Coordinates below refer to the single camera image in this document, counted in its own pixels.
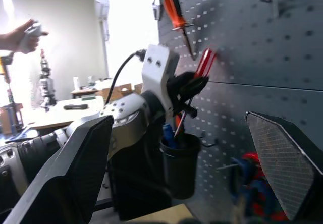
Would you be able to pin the tall dark equipment stand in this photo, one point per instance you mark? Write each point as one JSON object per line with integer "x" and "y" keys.
{"x": 46, "y": 87}

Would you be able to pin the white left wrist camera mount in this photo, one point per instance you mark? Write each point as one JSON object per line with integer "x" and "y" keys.
{"x": 156, "y": 77}

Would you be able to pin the white handheld controller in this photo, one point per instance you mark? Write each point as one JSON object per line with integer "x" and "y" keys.
{"x": 32, "y": 31}

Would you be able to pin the person's bare hand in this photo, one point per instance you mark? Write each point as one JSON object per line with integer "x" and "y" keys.
{"x": 13, "y": 41}

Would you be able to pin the black hanging tool cup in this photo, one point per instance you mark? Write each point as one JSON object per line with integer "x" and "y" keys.
{"x": 181, "y": 173}

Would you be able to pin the orange black screwdriver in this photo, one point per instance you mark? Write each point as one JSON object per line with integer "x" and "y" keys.
{"x": 205, "y": 60}

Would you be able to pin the background cardboard box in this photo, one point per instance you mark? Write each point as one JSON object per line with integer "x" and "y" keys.
{"x": 121, "y": 91}

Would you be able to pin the orange black hanging long-nose pliers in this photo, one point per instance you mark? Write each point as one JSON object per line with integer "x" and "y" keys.
{"x": 174, "y": 12}

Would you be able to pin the black oblong object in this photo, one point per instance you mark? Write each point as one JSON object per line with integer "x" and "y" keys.
{"x": 75, "y": 106}

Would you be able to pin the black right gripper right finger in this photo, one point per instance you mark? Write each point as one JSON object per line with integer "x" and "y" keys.
{"x": 280, "y": 163}

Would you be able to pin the white work table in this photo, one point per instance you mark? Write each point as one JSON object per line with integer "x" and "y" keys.
{"x": 60, "y": 115}

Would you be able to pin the grey pegboard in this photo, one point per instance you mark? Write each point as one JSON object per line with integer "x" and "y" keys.
{"x": 252, "y": 57}

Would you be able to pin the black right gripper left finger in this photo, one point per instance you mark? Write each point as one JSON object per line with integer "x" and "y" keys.
{"x": 70, "y": 183}

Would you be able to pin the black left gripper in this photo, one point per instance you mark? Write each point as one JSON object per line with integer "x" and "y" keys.
{"x": 178, "y": 92}

